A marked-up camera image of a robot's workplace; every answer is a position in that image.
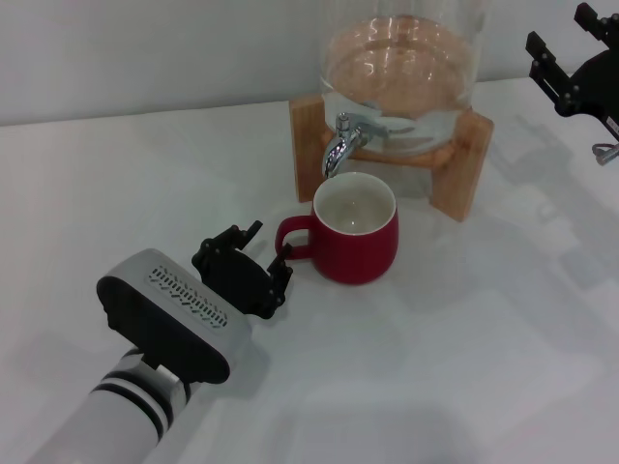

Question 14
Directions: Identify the wooden dispenser stand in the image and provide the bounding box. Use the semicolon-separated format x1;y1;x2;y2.
288;92;495;223

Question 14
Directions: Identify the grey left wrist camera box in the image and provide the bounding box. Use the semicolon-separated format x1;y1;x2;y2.
95;248;252;386

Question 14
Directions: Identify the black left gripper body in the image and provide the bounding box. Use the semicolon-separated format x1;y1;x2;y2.
197;248;270;316

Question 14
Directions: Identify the glass water dispenser jar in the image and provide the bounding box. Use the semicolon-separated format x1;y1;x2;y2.
317;0;487;159

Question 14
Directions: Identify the chrome faucet with lever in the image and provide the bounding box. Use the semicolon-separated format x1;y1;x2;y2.
322;111;388;180

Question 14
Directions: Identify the metal connector with cable loop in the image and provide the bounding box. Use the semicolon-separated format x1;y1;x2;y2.
590;142;619;166

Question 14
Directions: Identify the red ceramic cup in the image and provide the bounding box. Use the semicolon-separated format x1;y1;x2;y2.
275;171;401;286

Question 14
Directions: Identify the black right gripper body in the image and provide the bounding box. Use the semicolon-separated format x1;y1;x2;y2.
570;43;619;141

